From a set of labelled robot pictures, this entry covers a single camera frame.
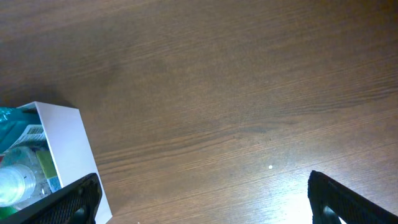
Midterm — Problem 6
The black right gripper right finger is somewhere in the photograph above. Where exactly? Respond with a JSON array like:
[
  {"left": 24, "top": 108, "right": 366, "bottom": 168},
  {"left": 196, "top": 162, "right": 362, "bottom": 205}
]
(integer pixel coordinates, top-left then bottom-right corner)
[{"left": 308, "top": 170, "right": 397, "bottom": 224}]

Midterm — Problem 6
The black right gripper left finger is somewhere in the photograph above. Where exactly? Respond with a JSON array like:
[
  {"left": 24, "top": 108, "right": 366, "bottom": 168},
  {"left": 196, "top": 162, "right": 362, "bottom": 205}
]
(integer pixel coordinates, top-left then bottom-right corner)
[{"left": 1, "top": 173, "right": 103, "bottom": 224}]

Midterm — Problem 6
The purple pump soap bottle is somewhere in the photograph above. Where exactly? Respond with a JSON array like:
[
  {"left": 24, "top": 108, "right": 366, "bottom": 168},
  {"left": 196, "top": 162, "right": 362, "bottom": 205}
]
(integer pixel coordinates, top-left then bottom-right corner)
[{"left": 1, "top": 146, "right": 61, "bottom": 210}]

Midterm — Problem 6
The teal mouthwash bottle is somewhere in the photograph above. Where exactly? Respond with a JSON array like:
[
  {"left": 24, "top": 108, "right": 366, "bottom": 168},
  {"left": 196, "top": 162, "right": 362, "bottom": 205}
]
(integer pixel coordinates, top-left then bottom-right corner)
[{"left": 1, "top": 107, "right": 46, "bottom": 154}]

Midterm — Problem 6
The pink open cardboard box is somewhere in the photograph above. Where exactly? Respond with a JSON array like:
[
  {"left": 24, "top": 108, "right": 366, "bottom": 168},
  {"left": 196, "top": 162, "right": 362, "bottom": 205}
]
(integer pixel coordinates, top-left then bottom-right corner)
[{"left": 18, "top": 101, "right": 113, "bottom": 224}]

